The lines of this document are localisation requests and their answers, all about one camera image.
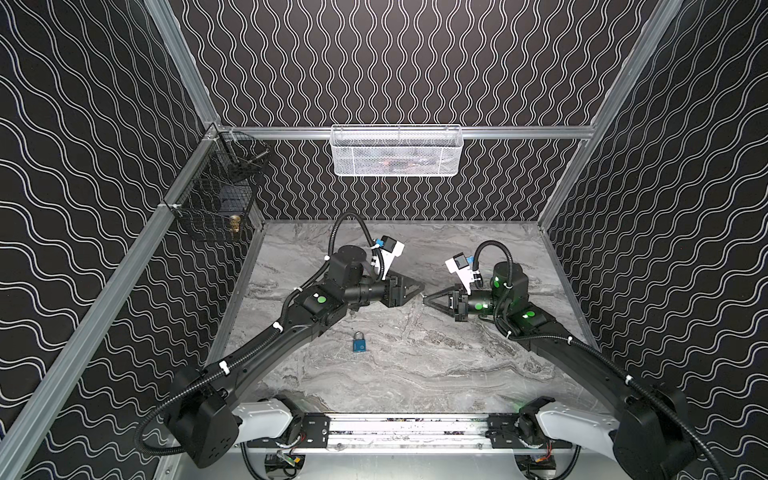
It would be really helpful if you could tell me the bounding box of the blue padlock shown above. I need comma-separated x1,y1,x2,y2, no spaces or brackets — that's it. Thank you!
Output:
352,331,367,353

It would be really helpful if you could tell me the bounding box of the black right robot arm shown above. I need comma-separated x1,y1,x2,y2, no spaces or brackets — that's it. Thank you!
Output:
423,240,727,479

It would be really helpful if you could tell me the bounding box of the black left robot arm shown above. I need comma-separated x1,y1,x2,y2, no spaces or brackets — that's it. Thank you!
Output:
133,212,424,468

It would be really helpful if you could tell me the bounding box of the brass padlock in basket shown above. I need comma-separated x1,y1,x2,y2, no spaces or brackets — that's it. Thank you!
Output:
229,215,242,235

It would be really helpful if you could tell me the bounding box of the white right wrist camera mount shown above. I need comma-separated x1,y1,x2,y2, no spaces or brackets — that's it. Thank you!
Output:
445,253,479,295

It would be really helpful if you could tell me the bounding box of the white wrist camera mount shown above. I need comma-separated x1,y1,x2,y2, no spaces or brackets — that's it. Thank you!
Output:
371,235,405,280
445,253,479,295

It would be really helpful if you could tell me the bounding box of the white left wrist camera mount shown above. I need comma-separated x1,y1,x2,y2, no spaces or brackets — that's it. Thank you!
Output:
371,235,405,280

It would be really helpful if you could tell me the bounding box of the white wire mesh basket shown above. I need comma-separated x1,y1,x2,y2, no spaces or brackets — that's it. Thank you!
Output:
329,135,464,177

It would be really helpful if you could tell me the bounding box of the aluminium linear rail base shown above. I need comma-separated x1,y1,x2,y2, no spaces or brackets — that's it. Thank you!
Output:
281,412,652,457

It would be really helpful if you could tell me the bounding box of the black wire mesh basket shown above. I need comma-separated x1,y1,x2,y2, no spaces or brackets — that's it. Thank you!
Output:
171,126,272,245

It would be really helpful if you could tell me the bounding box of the aluminium horizontal back rail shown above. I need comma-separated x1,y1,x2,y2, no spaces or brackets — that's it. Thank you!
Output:
221,125,596,141

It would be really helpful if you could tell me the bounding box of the aluminium frame corner post right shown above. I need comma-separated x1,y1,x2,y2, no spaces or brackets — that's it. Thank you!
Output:
538,0,683,233

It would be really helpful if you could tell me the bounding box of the aluminium frame corner post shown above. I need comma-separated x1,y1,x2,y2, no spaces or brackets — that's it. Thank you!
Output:
538,0,683,233
145,0,221,126

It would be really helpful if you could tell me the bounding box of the aluminium frame corner post left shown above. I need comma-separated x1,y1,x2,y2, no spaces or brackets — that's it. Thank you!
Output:
145,0,221,126

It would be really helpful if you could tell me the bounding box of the aluminium left side rail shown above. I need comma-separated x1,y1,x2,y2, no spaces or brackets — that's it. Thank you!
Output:
1,124,219,479

